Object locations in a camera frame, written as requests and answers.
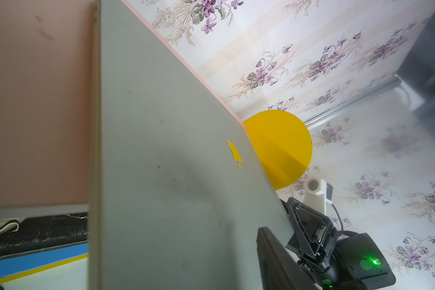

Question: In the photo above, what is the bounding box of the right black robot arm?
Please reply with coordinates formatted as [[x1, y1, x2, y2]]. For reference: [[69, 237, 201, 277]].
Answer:
[[282, 198, 396, 290]]

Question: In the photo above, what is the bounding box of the black book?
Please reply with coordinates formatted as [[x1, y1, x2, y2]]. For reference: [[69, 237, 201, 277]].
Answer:
[[0, 213, 88, 260]]

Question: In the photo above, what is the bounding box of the silver laptop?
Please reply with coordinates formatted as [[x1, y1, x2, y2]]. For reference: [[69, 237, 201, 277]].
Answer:
[[88, 1, 292, 290]]

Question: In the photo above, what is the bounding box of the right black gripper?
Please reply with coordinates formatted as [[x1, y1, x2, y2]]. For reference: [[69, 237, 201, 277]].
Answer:
[[285, 197, 340, 276]]

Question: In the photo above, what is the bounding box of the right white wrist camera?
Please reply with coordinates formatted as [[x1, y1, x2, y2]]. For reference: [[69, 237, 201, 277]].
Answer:
[[303, 177, 334, 215]]

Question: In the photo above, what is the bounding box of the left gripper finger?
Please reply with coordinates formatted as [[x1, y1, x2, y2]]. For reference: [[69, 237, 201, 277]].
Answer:
[[257, 227, 317, 290]]

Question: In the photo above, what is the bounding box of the aluminium frame rail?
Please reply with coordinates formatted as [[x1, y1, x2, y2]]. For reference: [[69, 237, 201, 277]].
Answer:
[[303, 75, 402, 130]]

